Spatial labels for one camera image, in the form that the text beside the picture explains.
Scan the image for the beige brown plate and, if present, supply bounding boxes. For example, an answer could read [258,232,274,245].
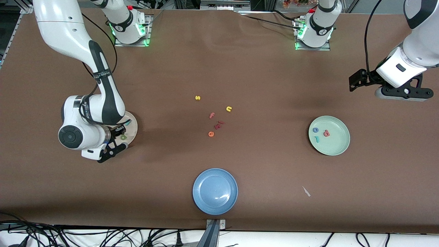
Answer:
[117,110,138,146]

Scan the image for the green plate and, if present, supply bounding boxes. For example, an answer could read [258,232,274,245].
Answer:
[308,116,351,156]

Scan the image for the orange artificial flowers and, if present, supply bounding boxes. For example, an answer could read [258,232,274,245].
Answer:
[282,0,309,9]

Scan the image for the blue plate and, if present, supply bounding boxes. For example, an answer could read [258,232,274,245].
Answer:
[192,168,238,215]

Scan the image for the brown table cover sheet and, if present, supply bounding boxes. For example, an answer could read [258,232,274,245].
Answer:
[0,6,439,234]

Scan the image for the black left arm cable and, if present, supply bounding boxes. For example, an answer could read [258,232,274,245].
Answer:
[364,0,383,78]

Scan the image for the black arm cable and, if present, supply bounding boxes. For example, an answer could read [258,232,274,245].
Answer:
[364,0,383,78]
[81,14,118,103]

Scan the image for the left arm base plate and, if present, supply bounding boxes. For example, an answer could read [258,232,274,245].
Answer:
[295,38,331,51]

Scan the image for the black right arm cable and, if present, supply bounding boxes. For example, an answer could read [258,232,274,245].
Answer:
[81,14,118,103]

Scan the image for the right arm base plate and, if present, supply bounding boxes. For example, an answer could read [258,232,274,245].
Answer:
[114,14,153,47]

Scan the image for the black base power cable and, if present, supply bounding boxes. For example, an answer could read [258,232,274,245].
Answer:
[245,10,299,30]

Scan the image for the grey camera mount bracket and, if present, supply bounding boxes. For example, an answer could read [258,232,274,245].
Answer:
[197,219,227,247]

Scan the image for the silver table edge rail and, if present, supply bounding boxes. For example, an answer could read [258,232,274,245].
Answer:
[0,12,23,69]

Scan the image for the black floor cable bundle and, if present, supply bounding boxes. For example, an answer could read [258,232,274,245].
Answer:
[0,212,196,247]

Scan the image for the aluminium corner bracket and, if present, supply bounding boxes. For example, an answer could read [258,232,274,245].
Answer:
[19,0,35,14]

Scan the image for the silver aluminium frame rail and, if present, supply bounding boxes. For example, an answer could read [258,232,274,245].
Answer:
[200,0,251,11]

